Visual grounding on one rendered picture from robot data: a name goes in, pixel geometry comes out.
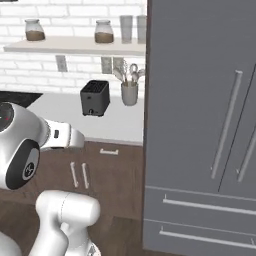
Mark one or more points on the glass jar with brown filling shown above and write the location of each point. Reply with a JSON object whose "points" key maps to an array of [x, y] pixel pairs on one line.
{"points": [[34, 31], [104, 33]]}

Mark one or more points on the pale whisk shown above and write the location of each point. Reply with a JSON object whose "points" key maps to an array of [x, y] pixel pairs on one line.
{"points": [[125, 71]]}

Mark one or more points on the grey fridge door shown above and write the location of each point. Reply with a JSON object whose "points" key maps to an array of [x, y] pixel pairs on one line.
{"points": [[186, 93]]}

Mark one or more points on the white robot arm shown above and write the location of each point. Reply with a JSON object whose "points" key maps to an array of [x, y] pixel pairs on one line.
{"points": [[20, 140]]}

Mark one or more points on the pale spoon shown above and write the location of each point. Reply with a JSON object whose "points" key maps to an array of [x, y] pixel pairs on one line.
{"points": [[118, 74]]}

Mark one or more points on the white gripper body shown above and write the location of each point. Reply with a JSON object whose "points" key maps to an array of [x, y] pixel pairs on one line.
{"points": [[76, 138]]}

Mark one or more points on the grey drinking glass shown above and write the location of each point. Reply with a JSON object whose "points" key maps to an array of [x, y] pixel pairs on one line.
{"points": [[126, 30]]}

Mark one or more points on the brown wooden cupboard door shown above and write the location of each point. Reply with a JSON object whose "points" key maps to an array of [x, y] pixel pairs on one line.
{"points": [[56, 173], [113, 186]]}

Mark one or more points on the pale wall shelf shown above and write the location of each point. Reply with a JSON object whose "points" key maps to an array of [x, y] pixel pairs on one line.
{"points": [[76, 46]]}

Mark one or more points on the grey utensil pot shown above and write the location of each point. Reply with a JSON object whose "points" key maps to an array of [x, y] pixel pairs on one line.
{"points": [[129, 95]]}

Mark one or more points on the black toaster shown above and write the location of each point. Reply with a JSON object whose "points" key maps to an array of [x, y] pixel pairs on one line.
{"points": [[95, 98]]}

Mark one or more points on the black hob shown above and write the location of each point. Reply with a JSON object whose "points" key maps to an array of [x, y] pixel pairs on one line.
{"points": [[16, 98]]}

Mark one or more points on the grey wall socket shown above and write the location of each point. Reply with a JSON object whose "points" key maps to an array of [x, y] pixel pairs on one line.
{"points": [[106, 65], [61, 63], [117, 62]]}

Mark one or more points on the grey fridge drawer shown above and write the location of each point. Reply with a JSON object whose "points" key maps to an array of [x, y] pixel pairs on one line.
{"points": [[186, 245], [200, 216]]}

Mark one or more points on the brown wooden drawer front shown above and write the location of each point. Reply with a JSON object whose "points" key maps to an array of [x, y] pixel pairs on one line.
{"points": [[128, 151]]}

